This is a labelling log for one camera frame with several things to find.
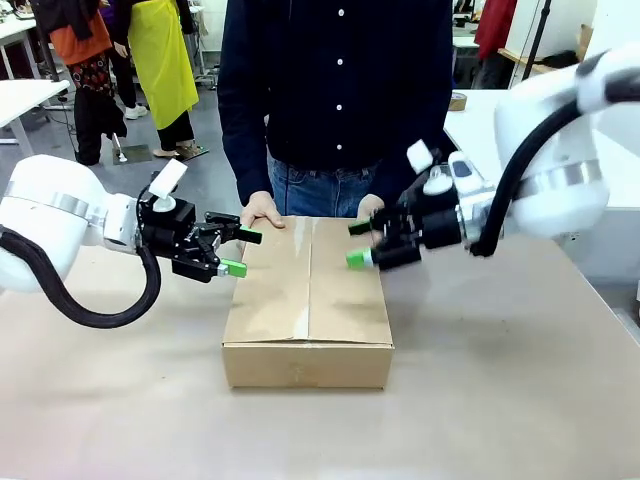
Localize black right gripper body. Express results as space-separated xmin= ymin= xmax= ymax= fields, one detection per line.
xmin=394 ymin=197 xmax=465 ymax=252

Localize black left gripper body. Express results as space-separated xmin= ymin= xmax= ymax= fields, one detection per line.
xmin=136 ymin=197 xmax=197 ymax=274

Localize brown cardboard box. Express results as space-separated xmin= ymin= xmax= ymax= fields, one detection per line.
xmin=221 ymin=215 xmax=396 ymax=392

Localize person's left forearm dark sleeve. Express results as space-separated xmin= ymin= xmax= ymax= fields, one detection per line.
xmin=377 ymin=99 xmax=454 ymax=207

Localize person's right forearm dark sleeve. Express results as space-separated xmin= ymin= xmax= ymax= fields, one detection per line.
xmin=217 ymin=74 xmax=275 ymax=207

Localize person's left hand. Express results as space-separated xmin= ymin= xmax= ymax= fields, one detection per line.
xmin=355 ymin=193 xmax=387 ymax=222

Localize person's right hand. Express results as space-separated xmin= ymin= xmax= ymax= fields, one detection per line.
xmin=239 ymin=190 xmax=287 ymax=230

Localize person's blue jeans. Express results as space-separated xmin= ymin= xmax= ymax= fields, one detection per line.
xmin=266 ymin=153 xmax=387 ymax=219

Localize dark floor mat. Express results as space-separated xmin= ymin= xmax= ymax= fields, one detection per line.
xmin=111 ymin=143 xmax=153 ymax=164

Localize person's dark buttoned shirt torso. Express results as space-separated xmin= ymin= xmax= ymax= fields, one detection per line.
xmin=217 ymin=0 xmax=454 ymax=207

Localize person in yellow apron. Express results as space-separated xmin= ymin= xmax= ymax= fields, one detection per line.
xmin=107 ymin=0 xmax=201 ymax=159

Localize white side table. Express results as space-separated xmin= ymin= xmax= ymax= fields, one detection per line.
xmin=0 ymin=78 xmax=72 ymax=145

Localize person in orange top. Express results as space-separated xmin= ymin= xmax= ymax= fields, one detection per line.
xmin=28 ymin=0 xmax=129 ymax=167

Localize person in red garment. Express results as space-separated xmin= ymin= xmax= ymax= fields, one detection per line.
xmin=472 ymin=0 xmax=519 ymax=90

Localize black stand pole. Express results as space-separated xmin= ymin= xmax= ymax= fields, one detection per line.
xmin=526 ymin=0 xmax=554 ymax=77

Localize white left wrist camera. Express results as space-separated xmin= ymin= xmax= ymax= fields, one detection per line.
xmin=148 ymin=158 xmax=189 ymax=214

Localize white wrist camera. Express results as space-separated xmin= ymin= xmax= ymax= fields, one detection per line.
xmin=406 ymin=139 xmax=497 ymax=222
xmin=148 ymin=158 xmax=189 ymax=214

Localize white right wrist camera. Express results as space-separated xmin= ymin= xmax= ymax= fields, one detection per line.
xmin=406 ymin=139 xmax=497 ymax=222

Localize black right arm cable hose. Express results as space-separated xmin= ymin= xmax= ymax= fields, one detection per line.
xmin=468 ymin=98 xmax=591 ymax=259

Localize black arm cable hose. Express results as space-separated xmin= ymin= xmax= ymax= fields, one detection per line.
xmin=0 ymin=224 xmax=162 ymax=330
xmin=468 ymin=98 xmax=591 ymax=259

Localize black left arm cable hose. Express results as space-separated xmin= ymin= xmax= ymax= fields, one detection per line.
xmin=0 ymin=224 xmax=162 ymax=330

